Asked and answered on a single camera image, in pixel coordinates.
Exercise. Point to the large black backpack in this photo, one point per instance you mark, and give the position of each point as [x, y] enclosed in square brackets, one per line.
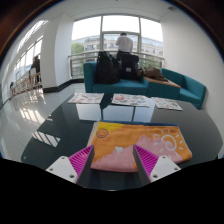
[106, 68]

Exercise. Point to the metal window railing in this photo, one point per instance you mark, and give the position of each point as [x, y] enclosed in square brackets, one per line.
[80, 55]

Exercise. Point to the black backpack with label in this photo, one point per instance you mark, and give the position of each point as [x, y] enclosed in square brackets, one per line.
[129, 66]

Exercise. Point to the orange yellow pink cartoon towel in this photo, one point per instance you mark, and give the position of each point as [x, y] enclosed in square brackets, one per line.
[133, 136]

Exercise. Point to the teal corner sofa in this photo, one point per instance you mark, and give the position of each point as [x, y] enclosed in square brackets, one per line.
[133, 86]

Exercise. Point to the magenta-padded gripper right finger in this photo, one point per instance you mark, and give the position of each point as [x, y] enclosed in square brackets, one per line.
[146, 159]

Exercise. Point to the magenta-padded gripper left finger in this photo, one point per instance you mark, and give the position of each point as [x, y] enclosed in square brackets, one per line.
[81, 160]

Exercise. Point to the wooden sofa side table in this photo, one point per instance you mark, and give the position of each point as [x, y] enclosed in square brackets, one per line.
[165, 82]

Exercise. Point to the person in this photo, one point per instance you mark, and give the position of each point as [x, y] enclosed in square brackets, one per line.
[35, 66]
[124, 43]

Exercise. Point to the wooden balustrade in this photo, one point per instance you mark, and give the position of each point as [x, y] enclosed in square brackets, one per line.
[23, 83]

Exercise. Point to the brown jacket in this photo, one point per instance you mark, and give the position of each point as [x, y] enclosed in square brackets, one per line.
[154, 72]

